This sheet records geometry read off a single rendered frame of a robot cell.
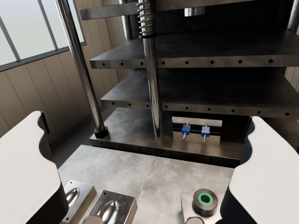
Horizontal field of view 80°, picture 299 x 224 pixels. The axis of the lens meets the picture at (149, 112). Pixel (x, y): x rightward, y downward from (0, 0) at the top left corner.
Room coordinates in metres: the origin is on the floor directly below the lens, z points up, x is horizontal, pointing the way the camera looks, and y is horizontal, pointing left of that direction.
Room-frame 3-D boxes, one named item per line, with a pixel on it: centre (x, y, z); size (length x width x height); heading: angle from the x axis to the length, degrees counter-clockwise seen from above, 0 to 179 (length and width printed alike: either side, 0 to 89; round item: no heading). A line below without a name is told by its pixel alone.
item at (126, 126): (1.14, -0.33, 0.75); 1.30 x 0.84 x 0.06; 68
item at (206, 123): (1.05, -0.34, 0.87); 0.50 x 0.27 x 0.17; 158
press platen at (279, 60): (1.19, -0.34, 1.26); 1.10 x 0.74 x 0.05; 68
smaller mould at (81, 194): (0.49, 0.38, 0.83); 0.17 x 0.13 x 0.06; 158
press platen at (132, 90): (1.19, -0.34, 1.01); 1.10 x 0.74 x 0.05; 68
